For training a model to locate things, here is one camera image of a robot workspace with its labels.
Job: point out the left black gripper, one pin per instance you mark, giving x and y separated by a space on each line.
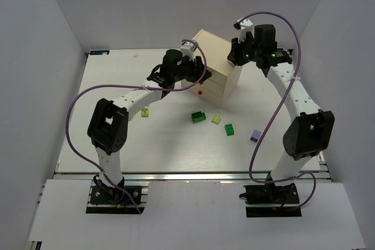
198 69

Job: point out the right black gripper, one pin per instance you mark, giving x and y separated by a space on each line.
236 57

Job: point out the cream drawer cabinet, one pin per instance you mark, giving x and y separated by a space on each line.
216 50

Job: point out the dark green square lego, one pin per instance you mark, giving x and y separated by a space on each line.
229 129

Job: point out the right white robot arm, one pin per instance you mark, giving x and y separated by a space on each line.
276 67

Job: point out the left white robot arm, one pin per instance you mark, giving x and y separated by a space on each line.
108 127

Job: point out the upper red knob drawer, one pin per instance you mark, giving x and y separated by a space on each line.
210 85

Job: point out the red knob drawer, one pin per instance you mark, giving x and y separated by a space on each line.
214 96
210 85

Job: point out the lower red knob drawer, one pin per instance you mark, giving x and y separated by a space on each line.
214 96

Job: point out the dark green long lego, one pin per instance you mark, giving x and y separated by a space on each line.
198 116

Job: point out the pale lime square lego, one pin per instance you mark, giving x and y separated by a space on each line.
216 119

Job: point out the lime printed lego brick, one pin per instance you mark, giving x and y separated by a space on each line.
145 112

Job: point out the purple lego brick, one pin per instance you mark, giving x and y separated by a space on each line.
255 136

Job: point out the left blue label sticker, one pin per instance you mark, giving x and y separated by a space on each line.
99 52

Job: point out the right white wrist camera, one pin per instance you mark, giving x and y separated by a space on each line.
243 26

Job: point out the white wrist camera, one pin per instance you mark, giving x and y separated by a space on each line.
188 48
243 26

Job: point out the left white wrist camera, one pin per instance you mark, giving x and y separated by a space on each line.
188 48

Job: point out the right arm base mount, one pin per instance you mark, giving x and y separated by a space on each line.
271 201

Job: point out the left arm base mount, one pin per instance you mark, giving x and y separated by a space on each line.
105 199

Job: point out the aluminium right rail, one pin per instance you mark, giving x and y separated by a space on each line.
319 162

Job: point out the aluminium rail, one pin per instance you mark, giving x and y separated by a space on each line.
319 162
159 176

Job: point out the aluminium front rail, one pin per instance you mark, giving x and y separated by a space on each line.
159 176

